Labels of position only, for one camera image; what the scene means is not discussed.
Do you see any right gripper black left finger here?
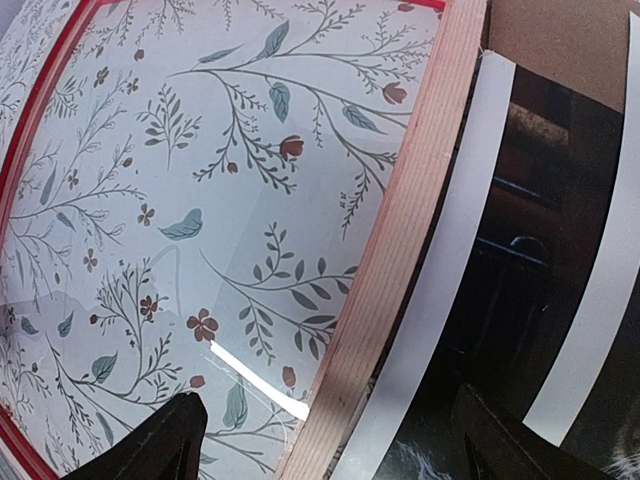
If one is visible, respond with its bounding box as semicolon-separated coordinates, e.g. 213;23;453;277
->
64;393;208;480

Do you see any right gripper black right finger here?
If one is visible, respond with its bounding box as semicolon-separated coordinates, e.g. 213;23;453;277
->
452;384;580;479

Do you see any white mat board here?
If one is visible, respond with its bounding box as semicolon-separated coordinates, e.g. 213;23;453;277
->
521;9;640;447

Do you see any cat photo print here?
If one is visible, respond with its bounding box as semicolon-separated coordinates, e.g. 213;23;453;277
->
324;53;640;480

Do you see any red wooden picture frame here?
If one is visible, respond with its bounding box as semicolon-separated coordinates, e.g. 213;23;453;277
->
1;1;487;479

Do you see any floral patterned table cover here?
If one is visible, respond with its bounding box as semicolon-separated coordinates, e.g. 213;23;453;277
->
1;1;441;479

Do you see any brown cardboard backing board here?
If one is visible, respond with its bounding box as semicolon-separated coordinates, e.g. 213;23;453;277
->
488;1;639;113

